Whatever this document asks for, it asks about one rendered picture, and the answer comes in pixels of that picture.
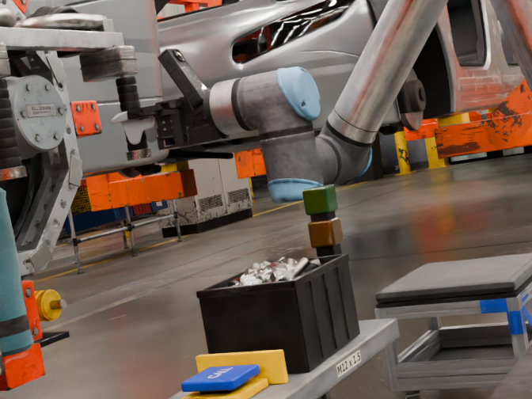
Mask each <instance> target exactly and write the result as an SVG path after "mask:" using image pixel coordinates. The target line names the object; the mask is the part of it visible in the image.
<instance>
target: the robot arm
mask: <svg viewBox="0 0 532 399"><path fill-rule="evenodd" d="M489 1H490V2H491V4H492V8H493V9H494V11H495V13H496V16H497V18H498V20H499V22H500V25H501V27H502V29H503V32H504V34H505V36H506V37H507V41H508V43H509V44H510V46H511V50H512V51H513V53H514V55H515V58H516V60H517V62H518V64H519V67H520V69H521V71H522V74H523V76H524V78H525V79H526V83H527V85H528V86H529V88H530V91H531V93H532V0H489ZM447 2H448V0H389V1H388V3H387V5H386V7H385V9H384V11H383V13H382V15H381V17H380V19H379V20H378V23H377V24H376V26H375V28H374V31H373V32H372V34H371V36H370V39H369V40H368V42H367V45H366V47H365V48H364V50H363V53H362V54H361V56H360V58H359V61H358V62H357V64H356V66H355V69H354V70H353V72H352V74H351V76H350V78H349V79H348V82H347V84H346V86H345V87H344V90H343V92H342V94H341V95H340V98H339V100H338V101H337V103H336V106H335V108H334V109H333V111H332V113H331V114H330V115H329V117H328V119H327V120H326V122H325V125H324V127H323V128H322V130H321V133H320V135H318V136H315V135H314V128H313V123H312V121H313V120H315V119H317V117H318V116H319V113H320V111H321V105H320V96H319V92H318V89H317V86H316V83H315V81H314V80H313V78H312V76H311V75H310V74H309V72H308V71H307V70H305V69H303V68H301V67H298V66H295V67H290V68H279V69H278V70H274V71H270V72H266V73H262V74H255V75H251V76H248V77H243V78H235V79H230V80H227V81H223V82H217V83H215V84H214V86H213V87H212V89H210V90H207V89H206V87H205V86H204V84H203V83H202V82H201V81H200V79H199V78H198V76H197V75H196V73H195V72H194V70H193V69H192V68H191V67H190V65H189V64H188V62H187V61H186V59H185V58H184V56H183V55H182V53H181V52H180V51H179V50H178V49H176V48H166V49H165V50H164V51H163V52H162V53H161V54H160V55H159V56H158V60H159V61H160V63H161V64H162V66H163V67H164V68H165V70H166V71H167V72H168V74H169V76H170V77H171V78H172V79H173V81H174V82H175V83H176V85H177V87H178V88H179V90H180V91H181V92H182V93H183V95H184V97H180V98H179V99H174V100H169V101H161V102H158V103H155V105H151V106H147V107H143V108H137V109H133V110H130V111H126V112H121V113H119V114H117V115H116V116H114V117H113V118H112V119H111V120H110V124H116V123H121V124H122V125H123V129H124V130H125V133H126V135H127V138H128V140H129V142H130V143H131V144H134V145H136V144H139V143H140V141H141V138H142V134H143V132H144V131H145V134H146V139H147V140H148V141H149V142H151V143H153V142H155V141H156V140H157V141H158V149H159V150H164V149H169V148H174V147H183V146H191V145H195V144H200V143H205V142H210V141H215V140H220V139H228V138H229V135H230V134H235V133H239V132H244V131H254V130H258V131H259V136H260V144H261V149H262V153H263V158H264V166H265V171H266V175H267V180H268V183H267V186H268V189H269V192H270V195H271V198H272V201H273V202H274V203H289V202H295V201H302V200H303V196H302V191H303V190H304V189H307V188H312V187H317V186H322V185H327V184H333V185H335V184H340V183H348V182H350V181H353V180H355V179H357V178H358V177H360V176H362V175H363V174H364V173H365V172H366V171H367V169H368V168H369V166H370V164H371V159H372V149H371V146H372V144H373V142H374V140H375V136H376V134H377V132H378V130H379V128H380V127H381V125H382V122H383V121H384V119H385V118H386V115H387V113H388V111H389V110H390V108H391V106H392V104H393V102H394V101H395V99H396V97H397V95H398V93H399V91H400V90H401V87H402V86H403V84H404V82H405V79H406V78H407V77H408V75H409V72H410V70H411V69H412V67H413V65H414V63H415V61H416V59H417V58H418V56H419V54H420V52H421V50H422V48H423V47H424V45H425V43H426V41H427V39H428V37H429V36H430V34H431V31H432V29H433V28H434V27H435V24H436V22H437V20H438V19H439V17H440V15H441V13H442V11H443V9H444V7H445V6H446V4H447ZM141 118H143V120H139V119H141ZM170 136H172V137H170ZM166 137H169V138H166ZM164 141H165V144H164ZM165 145H166V146H167V147H165ZM168 145H171V146H168Z"/></svg>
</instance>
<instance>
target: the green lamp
mask: <svg viewBox="0 0 532 399"><path fill-rule="evenodd" d="M302 196H303V201H304V206H305V211H306V214H307V215H319V214H326V213H329V212H332V211H335V210H337V209H338V204H337V199H336V190H335V186H334V185H333V184H327V185H322V186H317V187H312V188H307V189H304V190H303V191H302Z"/></svg>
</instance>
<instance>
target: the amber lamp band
mask: <svg viewBox="0 0 532 399"><path fill-rule="evenodd" d="M308 229H309V234H310V243H311V246H312V248H314V249H316V248H324V247H331V246H334V245H338V244H340V243H342V242H343V241H344V237H343V232H342V228H341V223H340V218H338V217H335V218H331V219H329V220H323V221H317V222H309V224H308Z"/></svg>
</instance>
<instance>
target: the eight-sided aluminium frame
mask: <svg viewBox="0 0 532 399"><path fill-rule="evenodd" d="M0 8H4V9H8V10H11V11H12V12H14V13H15V15H16V17H17V21H21V20H24V19H25V18H26V17H25V15H24V14H23V13H22V12H21V11H20V10H19V8H18V7H17V6H16V5H15V4H14V2H13V1H12V0H0ZM14 61H15V63H16V64H17V65H18V66H19V67H20V68H21V69H22V70H23V71H24V72H25V74H26V76H29V75H33V74H34V75H39V76H41V77H44V78H46V79H47V80H48V81H49V82H50V83H51V84H52V85H53V86H54V87H55V88H56V90H57V91H58V93H59V95H60V97H61V99H62V101H63V105H64V108H65V113H66V129H65V132H64V136H63V139H62V141H61V143H60V144H59V145H58V146H57V147H56V148H55V149H54V150H50V151H46V152H42V157H43V162H44V178H43V180H42V182H41V184H40V187H39V189H38V192H37V194H36V197H35V199H34V200H33V203H32V206H31V208H30V210H29V213H28V215H27V218H26V220H25V223H24V225H23V226H22V229H21V232H20V234H19V236H18V239H17V241H16V247H17V256H18V261H19V267H20V273H21V276H24V275H27V274H30V273H37V272H38V271H40V270H44V269H46V268H47V266H48V262H49V260H50V259H51V258H52V257H53V256H52V252H53V250H54V247H55V244H56V242H57V240H58V238H59V234H60V232H61V229H62V228H63V224H64V222H65V220H66V217H67V214H68V212H69V210H70V206H71V204H72V202H73V199H74V196H75V194H76V191H77V190H78V187H80V186H81V179H82V176H83V174H82V160H81V159H80V156H79V152H78V144H77V139H76V134H75V129H74V121H73V117H72V112H71V108H70V100H69V95H68V91H67V83H66V77H67V75H66V73H65V71H64V69H63V62H62V61H61V60H60V59H59V58H58V56H57V53H56V51H36V54H35V55H30V56H27V57H24V58H20V59H15V60H14Z"/></svg>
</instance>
